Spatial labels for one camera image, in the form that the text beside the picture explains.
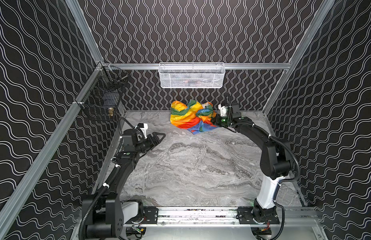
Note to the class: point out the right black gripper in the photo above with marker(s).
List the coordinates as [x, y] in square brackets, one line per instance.
[219, 119]

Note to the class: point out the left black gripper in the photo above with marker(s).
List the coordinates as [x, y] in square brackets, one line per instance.
[149, 141]

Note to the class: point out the rainbow striped jacket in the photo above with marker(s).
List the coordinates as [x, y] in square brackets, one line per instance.
[193, 117]

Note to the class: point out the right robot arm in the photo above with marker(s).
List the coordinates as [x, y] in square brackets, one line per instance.
[278, 163]

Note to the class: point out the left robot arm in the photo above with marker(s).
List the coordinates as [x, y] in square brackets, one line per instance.
[103, 213]

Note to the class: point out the small brass object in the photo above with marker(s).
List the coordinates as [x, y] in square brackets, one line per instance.
[111, 112]

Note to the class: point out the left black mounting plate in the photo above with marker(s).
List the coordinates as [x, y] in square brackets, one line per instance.
[148, 215]

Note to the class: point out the black mounting plate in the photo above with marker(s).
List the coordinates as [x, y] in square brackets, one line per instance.
[148, 215]
[257, 215]

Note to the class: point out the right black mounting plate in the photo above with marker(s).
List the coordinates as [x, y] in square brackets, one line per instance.
[257, 215]

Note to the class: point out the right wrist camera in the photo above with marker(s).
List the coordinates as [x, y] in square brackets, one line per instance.
[230, 112]

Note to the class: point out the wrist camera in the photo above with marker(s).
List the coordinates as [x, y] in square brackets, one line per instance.
[230, 112]
[143, 127]

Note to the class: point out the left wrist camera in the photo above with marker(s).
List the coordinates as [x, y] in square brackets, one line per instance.
[143, 127]

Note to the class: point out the white wire mesh basket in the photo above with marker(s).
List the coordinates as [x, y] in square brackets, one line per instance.
[189, 75]

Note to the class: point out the black wire basket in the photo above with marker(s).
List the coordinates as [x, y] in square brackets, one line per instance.
[105, 90]

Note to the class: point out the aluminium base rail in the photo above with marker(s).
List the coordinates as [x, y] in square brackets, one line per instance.
[224, 217]

